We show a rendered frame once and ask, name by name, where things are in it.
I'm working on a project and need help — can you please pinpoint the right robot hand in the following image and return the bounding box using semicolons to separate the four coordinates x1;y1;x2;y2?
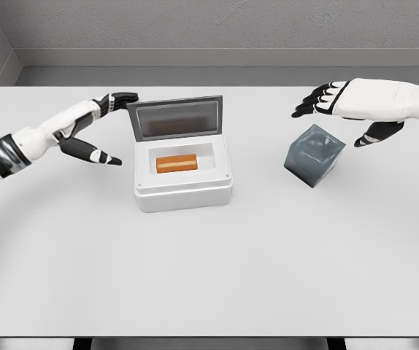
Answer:
291;79;407;149

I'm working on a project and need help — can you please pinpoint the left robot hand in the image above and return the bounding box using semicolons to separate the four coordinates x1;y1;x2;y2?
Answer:
47;91;140;167

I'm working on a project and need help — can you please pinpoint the translucent grey cube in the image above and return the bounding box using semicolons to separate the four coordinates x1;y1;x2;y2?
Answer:
283;123;347;190

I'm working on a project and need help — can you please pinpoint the grey box lid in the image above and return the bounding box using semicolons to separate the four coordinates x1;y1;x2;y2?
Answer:
126;95;223;144

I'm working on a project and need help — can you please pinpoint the orange cylinder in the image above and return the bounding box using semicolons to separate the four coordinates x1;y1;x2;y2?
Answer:
155;154;199;174

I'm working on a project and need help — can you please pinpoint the white box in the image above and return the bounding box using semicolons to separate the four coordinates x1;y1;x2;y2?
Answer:
134;141;235;214

